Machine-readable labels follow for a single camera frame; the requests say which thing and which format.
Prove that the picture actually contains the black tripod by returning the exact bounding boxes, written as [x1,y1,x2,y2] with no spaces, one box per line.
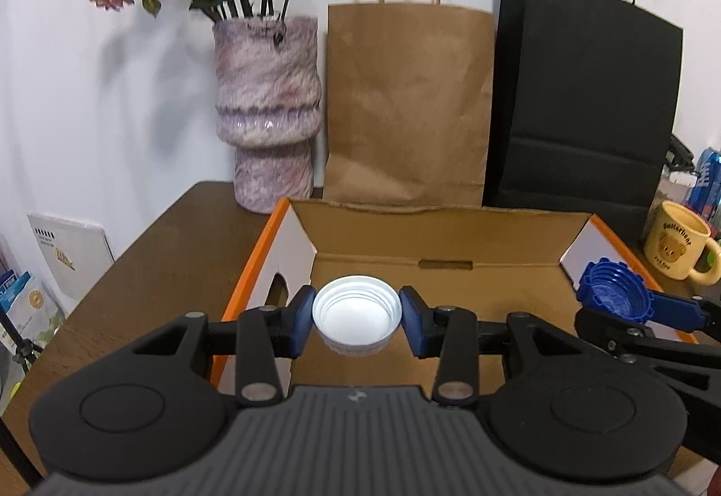
[0,314,47,491]

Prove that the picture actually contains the brown paper bag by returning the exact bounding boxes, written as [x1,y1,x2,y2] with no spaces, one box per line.
[322,0,497,208]

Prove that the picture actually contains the white flat box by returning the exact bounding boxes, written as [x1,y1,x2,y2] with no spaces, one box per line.
[27,212,116,301]

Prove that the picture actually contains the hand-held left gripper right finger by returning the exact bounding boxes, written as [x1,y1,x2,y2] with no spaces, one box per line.
[398,285,581,410]

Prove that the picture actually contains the white packet with gold seal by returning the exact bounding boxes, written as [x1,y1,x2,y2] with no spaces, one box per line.
[8,276,69,358]

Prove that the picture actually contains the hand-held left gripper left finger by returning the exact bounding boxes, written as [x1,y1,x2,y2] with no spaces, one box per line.
[132,285,317,408]

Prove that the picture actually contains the cardboard box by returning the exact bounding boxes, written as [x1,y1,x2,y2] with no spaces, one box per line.
[210,197,702,407]

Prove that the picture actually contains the yellow bear mug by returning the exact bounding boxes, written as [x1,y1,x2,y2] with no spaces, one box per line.
[643,200,721,286]

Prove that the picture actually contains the pink marbled ceramic vase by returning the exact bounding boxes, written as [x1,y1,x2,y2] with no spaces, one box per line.
[213,14,324,215]

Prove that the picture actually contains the blue notched jar lid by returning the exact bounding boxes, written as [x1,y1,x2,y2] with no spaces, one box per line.
[575,257,655,322]

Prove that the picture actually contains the white jar lid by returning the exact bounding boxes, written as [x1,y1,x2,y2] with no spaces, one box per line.
[311,276,403,358]

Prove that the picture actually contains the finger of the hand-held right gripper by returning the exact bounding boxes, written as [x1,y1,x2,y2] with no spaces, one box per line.
[575,307,721,398]
[648,290,721,346]

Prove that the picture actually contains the black paper bag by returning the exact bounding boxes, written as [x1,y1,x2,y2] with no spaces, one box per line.
[481,0,684,244]

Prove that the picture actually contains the blue and white packet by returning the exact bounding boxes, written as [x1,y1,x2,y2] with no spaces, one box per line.
[0,271,32,314]

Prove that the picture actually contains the blue drink can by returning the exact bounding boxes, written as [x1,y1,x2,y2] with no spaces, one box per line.
[687,147,721,227]

